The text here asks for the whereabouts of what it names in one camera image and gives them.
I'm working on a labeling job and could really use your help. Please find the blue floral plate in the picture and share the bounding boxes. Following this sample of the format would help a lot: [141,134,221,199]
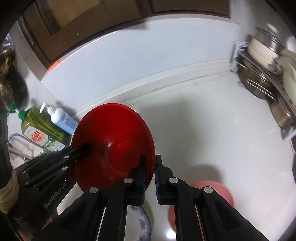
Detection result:
[125,206,152,241]

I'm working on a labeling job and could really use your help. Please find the pink bowl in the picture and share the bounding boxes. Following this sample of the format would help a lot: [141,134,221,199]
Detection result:
[168,180,235,232]

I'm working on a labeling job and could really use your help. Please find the red black bowl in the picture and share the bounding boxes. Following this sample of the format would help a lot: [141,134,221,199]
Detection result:
[71,103,156,191]

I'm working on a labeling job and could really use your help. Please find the tall chrome kitchen faucet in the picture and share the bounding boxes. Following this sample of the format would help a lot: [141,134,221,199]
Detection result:
[8,144,33,163]

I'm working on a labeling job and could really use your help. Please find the person's left hand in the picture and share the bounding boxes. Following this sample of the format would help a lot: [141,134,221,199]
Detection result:
[0,170,19,214]

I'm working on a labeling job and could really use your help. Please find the green dish soap bottle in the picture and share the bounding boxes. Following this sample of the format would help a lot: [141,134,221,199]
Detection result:
[8,102,71,152]

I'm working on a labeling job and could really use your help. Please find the small chrome filter faucet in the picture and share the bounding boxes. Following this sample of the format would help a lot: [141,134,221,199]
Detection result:
[7,133,48,153]

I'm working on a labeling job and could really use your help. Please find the blue pump bottle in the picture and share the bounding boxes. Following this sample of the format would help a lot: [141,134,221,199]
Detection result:
[40,102,78,135]

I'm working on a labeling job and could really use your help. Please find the brass ladle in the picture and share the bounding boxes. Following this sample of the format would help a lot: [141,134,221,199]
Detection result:
[0,50,13,82]

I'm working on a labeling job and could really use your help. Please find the round steel steamer tray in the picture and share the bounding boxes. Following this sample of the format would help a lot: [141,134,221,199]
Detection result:
[1,34,13,53]

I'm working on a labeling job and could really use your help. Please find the steel pot lower right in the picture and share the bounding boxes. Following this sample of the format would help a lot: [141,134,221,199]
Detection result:
[270,96,293,131]

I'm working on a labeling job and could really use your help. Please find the steel pot upper left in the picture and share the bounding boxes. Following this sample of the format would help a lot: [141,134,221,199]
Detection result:
[236,58,276,102]

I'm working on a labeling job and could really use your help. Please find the white pot rack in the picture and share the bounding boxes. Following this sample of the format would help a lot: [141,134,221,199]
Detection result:
[230,42,295,140]

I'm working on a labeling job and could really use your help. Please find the cream pot with steel lid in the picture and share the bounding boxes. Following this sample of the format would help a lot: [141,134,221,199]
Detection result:
[247,23,285,73]

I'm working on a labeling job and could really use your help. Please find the cream ceramic teapot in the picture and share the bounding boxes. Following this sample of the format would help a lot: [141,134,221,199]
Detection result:
[280,36,295,105]

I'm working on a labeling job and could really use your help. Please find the dark wooden window frame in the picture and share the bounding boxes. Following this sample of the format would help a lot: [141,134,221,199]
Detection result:
[18,1,230,80]

